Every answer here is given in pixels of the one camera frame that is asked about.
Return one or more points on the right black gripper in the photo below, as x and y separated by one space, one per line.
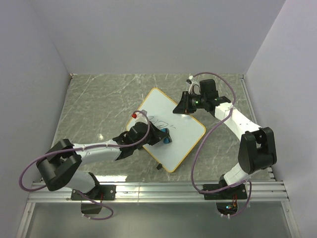
183 107

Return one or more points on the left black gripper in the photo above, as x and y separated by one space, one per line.
157 136

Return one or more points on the white board with yellow frame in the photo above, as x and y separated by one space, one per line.
185 131

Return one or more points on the blue whiteboard eraser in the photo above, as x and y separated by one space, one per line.
166 136

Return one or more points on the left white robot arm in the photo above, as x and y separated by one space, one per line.
61 170

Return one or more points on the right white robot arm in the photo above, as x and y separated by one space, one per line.
257 145

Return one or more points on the black board stand foot right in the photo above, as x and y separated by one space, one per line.
159 166

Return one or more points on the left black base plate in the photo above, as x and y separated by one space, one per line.
102 192

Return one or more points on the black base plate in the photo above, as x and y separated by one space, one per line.
238 192
102 192

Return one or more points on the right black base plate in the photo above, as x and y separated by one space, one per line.
238 192

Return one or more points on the aluminium rail frame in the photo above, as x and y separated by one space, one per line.
149 203

